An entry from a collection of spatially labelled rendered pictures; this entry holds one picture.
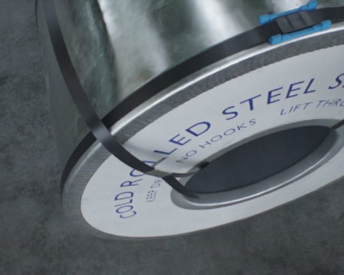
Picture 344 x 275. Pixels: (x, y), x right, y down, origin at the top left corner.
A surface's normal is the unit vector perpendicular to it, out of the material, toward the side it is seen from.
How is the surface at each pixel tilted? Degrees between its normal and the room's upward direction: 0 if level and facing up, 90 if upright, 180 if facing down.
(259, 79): 90
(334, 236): 0
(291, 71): 90
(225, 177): 14
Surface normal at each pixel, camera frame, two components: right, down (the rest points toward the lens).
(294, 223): -0.07, -0.45
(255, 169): -0.32, -0.36
